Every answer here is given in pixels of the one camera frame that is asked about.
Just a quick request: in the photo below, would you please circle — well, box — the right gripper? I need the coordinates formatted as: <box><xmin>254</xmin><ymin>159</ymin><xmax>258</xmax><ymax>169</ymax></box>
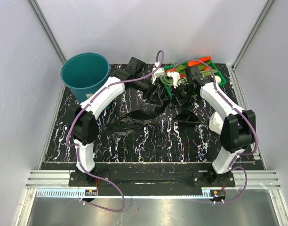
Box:
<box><xmin>169</xmin><ymin>82</ymin><xmax>196</xmax><ymax>107</ymax></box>

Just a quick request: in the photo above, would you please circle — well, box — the black trash bag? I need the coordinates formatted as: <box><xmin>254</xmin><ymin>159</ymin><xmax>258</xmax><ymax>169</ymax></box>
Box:
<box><xmin>99</xmin><ymin>89</ymin><xmax>200</xmax><ymax>144</ymax></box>

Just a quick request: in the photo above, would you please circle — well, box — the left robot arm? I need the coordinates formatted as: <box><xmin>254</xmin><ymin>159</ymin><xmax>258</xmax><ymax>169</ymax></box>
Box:
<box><xmin>66</xmin><ymin>57</ymin><xmax>163</xmax><ymax>186</ymax></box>

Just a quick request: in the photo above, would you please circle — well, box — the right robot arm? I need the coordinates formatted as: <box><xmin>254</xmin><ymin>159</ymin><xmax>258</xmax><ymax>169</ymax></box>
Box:
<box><xmin>167</xmin><ymin>66</ymin><xmax>257</xmax><ymax>186</ymax></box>

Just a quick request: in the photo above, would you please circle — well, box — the teal plastic trash bin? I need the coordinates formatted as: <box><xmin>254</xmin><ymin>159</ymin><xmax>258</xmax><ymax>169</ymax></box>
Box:
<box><xmin>60</xmin><ymin>53</ymin><xmax>111</xmax><ymax>103</ymax></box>

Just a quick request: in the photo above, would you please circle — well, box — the green long beans bundle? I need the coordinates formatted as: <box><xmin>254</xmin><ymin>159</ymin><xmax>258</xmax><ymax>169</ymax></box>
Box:
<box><xmin>160</xmin><ymin>69</ymin><xmax>212</xmax><ymax>87</ymax></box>

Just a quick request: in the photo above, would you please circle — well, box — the large orange carrot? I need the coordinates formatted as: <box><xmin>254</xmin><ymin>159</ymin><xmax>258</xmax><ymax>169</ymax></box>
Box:
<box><xmin>187</xmin><ymin>56</ymin><xmax>212</xmax><ymax>67</ymax></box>

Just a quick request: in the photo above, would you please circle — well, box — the green plastic vegetable tray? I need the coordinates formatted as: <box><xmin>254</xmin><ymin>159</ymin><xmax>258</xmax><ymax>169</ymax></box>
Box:
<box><xmin>160</xmin><ymin>56</ymin><xmax>226</xmax><ymax>99</ymax></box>

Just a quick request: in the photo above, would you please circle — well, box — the yellow white cabbage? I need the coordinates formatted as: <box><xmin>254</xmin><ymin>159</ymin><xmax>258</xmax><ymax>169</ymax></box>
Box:
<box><xmin>213</xmin><ymin>75</ymin><xmax>221</xmax><ymax>84</ymax></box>

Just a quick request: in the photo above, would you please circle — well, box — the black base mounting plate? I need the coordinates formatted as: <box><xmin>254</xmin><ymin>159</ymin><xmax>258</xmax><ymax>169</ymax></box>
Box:
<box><xmin>69</xmin><ymin>162</ymin><xmax>235</xmax><ymax>197</ymax></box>

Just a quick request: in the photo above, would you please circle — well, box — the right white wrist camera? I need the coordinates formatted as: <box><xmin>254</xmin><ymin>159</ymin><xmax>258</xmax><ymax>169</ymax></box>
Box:
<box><xmin>167</xmin><ymin>72</ymin><xmax>181</xmax><ymax>89</ymax></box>

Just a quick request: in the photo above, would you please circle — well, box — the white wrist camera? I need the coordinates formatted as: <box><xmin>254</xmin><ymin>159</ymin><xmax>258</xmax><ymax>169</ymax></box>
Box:
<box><xmin>167</xmin><ymin>72</ymin><xmax>181</xmax><ymax>89</ymax></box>
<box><xmin>151</xmin><ymin>67</ymin><xmax>166</xmax><ymax>85</ymax></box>

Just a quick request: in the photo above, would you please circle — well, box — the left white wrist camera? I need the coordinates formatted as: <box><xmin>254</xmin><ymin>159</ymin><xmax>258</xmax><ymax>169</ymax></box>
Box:
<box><xmin>151</xmin><ymin>67</ymin><xmax>166</xmax><ymax>85</ymax></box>

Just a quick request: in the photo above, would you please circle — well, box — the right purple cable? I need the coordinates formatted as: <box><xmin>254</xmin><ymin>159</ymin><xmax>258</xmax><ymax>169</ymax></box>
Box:
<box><xmin>168</xmin><ymin>60</ymin><xmax>259</xmax><ymax>204</ymax></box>

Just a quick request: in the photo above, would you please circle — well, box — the purple cable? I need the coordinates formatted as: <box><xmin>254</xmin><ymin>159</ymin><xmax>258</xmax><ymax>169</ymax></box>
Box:
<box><xmin>168</xmin><ymin>60</ymin><xmax>259</xmax><ymax>204</ymax></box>
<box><xmin>65</xmin><ymin>49</ymin><xmax>165</xmax><ymax>212</ymax></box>

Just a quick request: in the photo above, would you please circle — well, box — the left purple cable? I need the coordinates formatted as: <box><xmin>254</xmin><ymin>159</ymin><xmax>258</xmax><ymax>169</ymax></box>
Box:
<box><xmin>65</xmin><ymin>49</ymin><xmax>165</xmax><ymax>212</ymax></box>

